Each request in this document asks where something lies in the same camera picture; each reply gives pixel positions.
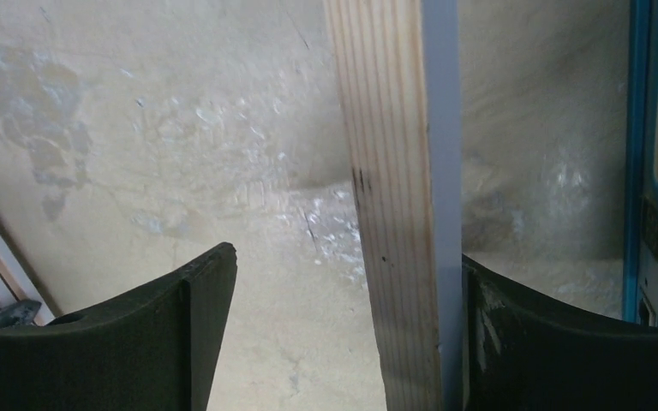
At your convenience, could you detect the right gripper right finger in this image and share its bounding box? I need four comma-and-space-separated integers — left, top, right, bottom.
463, 257, 658, 410

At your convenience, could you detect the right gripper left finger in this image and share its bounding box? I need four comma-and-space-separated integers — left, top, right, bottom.
0, 242, 237, 410

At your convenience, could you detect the wooden picture frame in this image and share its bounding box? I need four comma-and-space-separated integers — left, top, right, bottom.
325, 1, 464, 410

